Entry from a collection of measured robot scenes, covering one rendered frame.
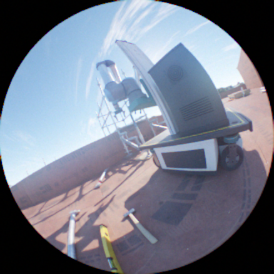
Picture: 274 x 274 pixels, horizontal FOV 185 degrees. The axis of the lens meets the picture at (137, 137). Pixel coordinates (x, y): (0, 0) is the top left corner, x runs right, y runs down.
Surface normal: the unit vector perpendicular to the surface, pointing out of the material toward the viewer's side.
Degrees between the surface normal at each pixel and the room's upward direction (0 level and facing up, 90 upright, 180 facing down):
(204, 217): 0
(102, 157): 90
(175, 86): 90
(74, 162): 90
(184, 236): 0
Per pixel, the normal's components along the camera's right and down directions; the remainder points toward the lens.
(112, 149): 0.51, -0.18
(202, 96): -0.75, 0.38
